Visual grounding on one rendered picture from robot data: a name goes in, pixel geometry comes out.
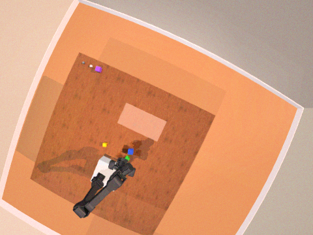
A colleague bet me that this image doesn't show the purple cube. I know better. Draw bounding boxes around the purple cube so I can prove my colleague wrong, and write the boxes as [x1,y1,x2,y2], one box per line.
[95,66,102,73]

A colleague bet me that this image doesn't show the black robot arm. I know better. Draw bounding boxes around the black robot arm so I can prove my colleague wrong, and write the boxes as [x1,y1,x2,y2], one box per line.
[73,157,134,218]

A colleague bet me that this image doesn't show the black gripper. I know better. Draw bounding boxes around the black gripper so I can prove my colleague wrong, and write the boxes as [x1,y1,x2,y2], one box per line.
[108,160,136,177]

